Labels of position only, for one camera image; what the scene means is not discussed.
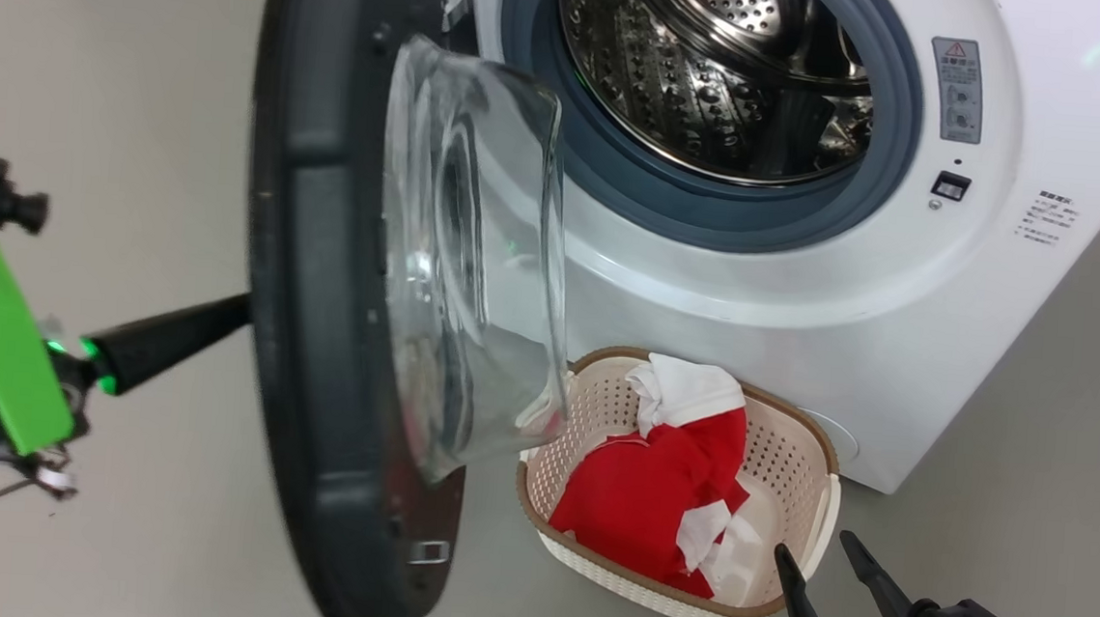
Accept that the black glass washing machine door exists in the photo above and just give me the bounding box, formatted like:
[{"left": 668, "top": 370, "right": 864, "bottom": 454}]
[{"left": 216, "top": 0, "right": 599, "bottom": 617}]

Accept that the red jersey with print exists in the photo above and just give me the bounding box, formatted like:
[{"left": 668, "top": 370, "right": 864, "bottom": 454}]
[{"left": 545, "top": 425, "right": 774, "bottom": 603}]

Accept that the red and white garment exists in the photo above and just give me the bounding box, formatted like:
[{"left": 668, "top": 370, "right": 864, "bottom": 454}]
[{"left": 616, "top": 351, "right": 760, "bottom": 517}]

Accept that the cream perforated laundry basket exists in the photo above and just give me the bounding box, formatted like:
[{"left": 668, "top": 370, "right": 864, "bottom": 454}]
[{"left": 506, "top": 339, "right": 850, "bottom": 617}]

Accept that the white front-load washing machine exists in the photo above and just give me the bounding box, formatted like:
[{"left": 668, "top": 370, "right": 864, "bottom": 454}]
[{"left": 404, "top": 0, "right": 1100, "bottom": 510}]

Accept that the grey rubber door gasket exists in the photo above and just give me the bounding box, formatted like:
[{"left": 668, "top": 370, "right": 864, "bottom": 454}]
[{"left": 486, "top": 0, "right": 933, "bottom": 267}]

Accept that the round drain filter cover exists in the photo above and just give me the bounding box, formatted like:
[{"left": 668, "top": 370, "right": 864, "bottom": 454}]
[{"left": 791, "top": 408, "right": 863, "bottom": 466}]

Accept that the grey warning label sticker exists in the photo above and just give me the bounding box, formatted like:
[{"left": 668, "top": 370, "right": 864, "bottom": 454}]
[{"left": 925, "top": 38, "right": 989, "bottom": 146}]

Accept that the steel washer drum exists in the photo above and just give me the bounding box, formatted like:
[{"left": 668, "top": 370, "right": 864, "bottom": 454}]
[{"left": 547, "top": 0, "right": 883, "bottom": 194}]

